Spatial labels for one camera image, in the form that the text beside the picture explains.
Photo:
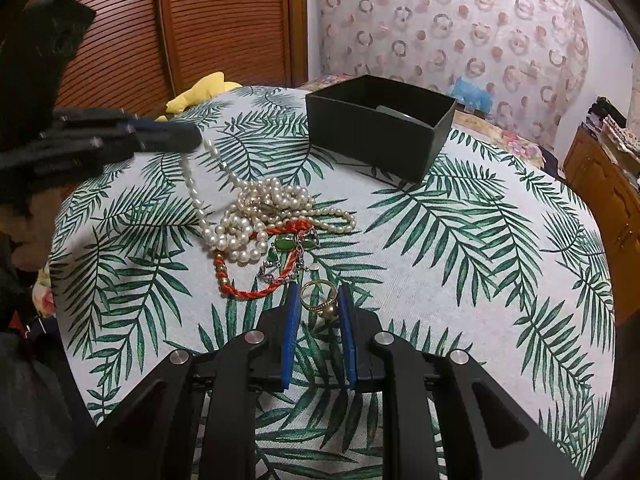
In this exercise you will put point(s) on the green stone silver pendant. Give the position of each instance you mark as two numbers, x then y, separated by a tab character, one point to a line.
285	257

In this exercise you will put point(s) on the pale green jade bangle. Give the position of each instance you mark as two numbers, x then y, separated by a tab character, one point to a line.
400	115

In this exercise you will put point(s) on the black open jewelry box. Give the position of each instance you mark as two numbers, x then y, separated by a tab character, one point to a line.
342	118

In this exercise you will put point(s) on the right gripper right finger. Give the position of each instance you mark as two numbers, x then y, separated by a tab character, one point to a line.
364	370

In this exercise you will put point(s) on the pink circle pattern curtain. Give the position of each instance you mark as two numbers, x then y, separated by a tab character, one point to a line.
530	56

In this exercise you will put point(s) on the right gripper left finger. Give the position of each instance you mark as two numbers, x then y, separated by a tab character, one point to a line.
273	368

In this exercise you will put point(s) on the blue plastic bag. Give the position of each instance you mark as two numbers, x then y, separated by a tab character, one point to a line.
471	96

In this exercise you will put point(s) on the yellow Pikachu plush toy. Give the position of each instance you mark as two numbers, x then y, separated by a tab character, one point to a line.
202	91

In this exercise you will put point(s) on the brown louvered wardrobe door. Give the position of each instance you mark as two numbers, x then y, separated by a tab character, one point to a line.
139	54

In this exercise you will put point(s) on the wooden sideboard cabinet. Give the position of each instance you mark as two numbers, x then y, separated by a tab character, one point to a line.
615	205

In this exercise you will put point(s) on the palm leaf print tablecloth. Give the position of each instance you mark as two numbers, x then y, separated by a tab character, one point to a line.
487	254

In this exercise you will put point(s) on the person's left hand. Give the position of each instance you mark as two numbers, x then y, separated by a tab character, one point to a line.
31	225

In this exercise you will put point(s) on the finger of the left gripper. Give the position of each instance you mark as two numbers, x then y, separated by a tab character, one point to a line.
103	119
149	136

